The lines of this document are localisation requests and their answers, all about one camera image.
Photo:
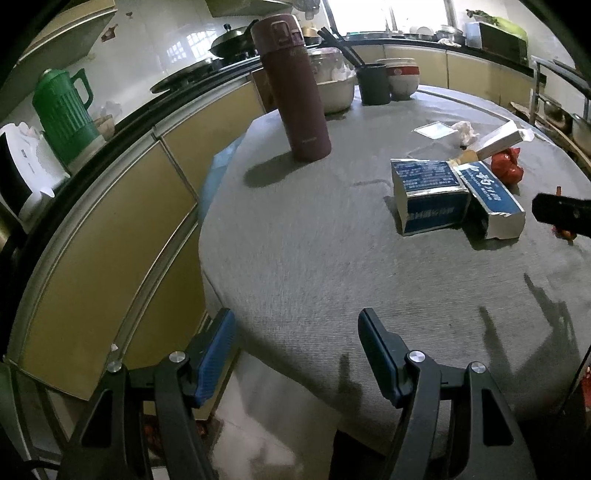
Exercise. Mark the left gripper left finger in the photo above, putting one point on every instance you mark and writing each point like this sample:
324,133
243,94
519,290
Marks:
108,440

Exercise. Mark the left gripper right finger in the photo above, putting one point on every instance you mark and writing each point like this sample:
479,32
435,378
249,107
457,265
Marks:
455,423

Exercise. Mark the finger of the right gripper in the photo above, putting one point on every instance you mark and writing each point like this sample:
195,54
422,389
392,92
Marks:
566,213

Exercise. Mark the red plastic bag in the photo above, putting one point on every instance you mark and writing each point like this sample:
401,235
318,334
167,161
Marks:
506,168

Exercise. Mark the white long box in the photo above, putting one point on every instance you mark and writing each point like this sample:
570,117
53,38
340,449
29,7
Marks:
504,137

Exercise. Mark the dark blue carton box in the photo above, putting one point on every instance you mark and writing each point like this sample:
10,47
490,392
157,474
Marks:
429,195

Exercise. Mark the metal storage rack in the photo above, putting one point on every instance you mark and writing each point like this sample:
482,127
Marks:
571,129

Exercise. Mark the crumpled white tissue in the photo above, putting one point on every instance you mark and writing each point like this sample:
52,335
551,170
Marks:
466,133

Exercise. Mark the grey tablecloth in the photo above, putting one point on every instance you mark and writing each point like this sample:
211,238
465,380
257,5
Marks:
297,250

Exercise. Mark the clear plastic sheet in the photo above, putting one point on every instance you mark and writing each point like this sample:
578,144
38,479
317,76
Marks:
436,131

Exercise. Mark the black microwave oven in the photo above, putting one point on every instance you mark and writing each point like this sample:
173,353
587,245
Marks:
494,40

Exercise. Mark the stacked red white bowls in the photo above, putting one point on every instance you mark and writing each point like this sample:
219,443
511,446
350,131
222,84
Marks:
403,75

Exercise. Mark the dark chopstick holder cup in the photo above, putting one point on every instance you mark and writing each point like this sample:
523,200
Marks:
374,84

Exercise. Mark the white electric kettle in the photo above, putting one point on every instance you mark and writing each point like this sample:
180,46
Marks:
30,173

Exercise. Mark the steel pot with lid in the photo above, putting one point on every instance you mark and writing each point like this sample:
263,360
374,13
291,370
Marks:
335,79

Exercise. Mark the green thermos jug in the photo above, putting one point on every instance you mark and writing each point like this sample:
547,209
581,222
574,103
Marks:
61,102

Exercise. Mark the maroon thermos bottle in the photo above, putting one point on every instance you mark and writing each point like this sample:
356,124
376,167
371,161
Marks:
280,43

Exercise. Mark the black wok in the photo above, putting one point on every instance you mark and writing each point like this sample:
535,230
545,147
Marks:
234,41

